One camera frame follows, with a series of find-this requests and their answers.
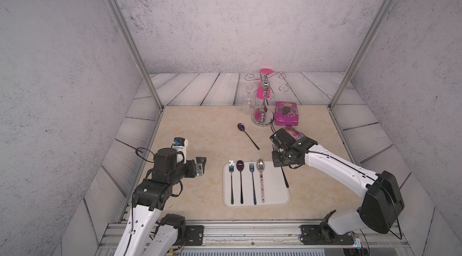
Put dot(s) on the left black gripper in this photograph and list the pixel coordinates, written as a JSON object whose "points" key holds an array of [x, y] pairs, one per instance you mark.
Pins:
{"points": [[193, 172]]}

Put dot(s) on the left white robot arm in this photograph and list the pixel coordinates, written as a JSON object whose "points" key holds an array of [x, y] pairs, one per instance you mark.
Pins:
{"points": [[146, 233]]}

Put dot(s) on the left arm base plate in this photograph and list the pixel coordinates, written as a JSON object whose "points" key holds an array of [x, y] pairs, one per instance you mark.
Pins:
{"points": [[190, 235]]}

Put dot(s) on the pink candy bag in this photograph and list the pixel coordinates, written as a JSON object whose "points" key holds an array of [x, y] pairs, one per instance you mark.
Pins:
{"points": [[294, 133]]}

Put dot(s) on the purple spoon dark handle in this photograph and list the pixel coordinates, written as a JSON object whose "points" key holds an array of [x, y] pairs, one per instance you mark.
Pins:
{"points": [[241, 127]]}

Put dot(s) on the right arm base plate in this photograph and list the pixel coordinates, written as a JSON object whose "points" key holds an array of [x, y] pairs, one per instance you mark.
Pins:
{"points": [[317, 235]]}

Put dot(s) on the green handled fork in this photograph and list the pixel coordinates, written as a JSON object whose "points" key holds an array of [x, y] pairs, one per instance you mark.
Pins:
{"points": [[231, 170]]}

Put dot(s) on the white square tray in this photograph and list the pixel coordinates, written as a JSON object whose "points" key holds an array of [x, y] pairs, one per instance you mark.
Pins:
{"points": [[276, 192]]}

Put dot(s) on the pink cup on stand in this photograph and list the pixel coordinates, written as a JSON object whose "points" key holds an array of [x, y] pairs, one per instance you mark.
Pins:
{"points": [[261, 90]]}

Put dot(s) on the blue fork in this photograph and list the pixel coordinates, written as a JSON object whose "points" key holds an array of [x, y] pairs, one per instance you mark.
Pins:
{"points": [[252, 170]]}

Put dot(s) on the purple snack bag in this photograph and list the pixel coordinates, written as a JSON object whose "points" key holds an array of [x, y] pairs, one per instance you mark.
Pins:
{"points": [[286, 114]]}

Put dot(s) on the silver spoon pink handle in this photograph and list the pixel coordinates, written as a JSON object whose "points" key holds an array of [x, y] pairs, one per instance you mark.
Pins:
{"points": [[260, 168]]}

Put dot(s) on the purple fork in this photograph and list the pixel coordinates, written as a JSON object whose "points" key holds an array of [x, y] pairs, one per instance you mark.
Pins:
{"points": [[284, 178]]}

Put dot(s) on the clear glass cup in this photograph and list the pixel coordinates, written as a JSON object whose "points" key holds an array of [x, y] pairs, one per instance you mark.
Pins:
{"points": [[249, 100]]}

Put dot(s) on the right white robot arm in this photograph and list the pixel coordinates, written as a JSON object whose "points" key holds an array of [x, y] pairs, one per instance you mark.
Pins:
{"points": [[382, 201]]}

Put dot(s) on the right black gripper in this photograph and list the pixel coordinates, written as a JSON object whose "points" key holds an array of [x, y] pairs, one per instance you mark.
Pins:
{"points": [[275, 161]]}

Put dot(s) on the silver cup holder stand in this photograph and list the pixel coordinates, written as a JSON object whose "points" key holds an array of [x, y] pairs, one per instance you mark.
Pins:
{"points": [[262, 116]]}

